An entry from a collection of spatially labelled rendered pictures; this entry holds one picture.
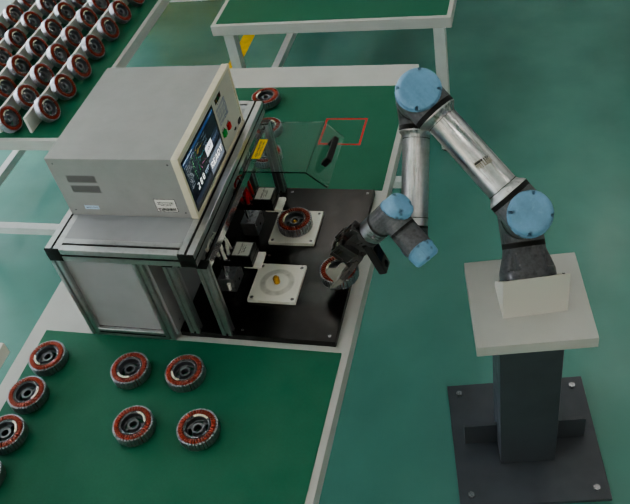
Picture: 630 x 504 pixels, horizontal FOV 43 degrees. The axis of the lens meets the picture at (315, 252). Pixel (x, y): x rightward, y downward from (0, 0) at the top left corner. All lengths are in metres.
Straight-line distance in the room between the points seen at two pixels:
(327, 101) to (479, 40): 1.86
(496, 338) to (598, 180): 1.74
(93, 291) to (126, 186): 0.36
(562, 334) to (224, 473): 0.96
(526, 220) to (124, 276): 1.08
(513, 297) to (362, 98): 1.21
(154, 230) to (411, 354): 1.33
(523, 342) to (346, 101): 1.31
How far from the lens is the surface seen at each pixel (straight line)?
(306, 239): 2.50
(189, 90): 2.29
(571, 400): 3.00
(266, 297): 2.36
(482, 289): 2.33
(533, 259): 2.18
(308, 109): 3.10
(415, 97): 2.06
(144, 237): 2.17
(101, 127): 2.26
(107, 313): 2.42
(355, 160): 2.81
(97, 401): 2.34
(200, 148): 2.17
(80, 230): 2.28
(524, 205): 2.04
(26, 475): 2.30
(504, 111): 4.24
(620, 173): 3.87
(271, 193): 2.48
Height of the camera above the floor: 2.48
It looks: 44 degrees down
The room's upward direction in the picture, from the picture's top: 13 degrees counter-clockwise
